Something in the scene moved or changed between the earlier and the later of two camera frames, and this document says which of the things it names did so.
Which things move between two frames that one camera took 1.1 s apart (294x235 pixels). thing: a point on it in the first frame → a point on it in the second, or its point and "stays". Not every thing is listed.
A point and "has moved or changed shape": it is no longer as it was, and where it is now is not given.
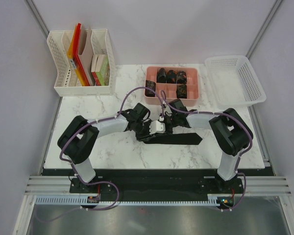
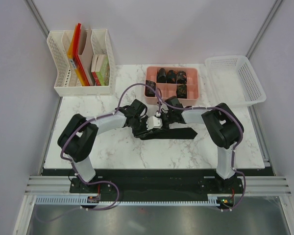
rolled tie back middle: (171, 77) stays
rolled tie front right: (182, 91) stays
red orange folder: (73, 57) stays
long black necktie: (191, 138) has moved or changed shape
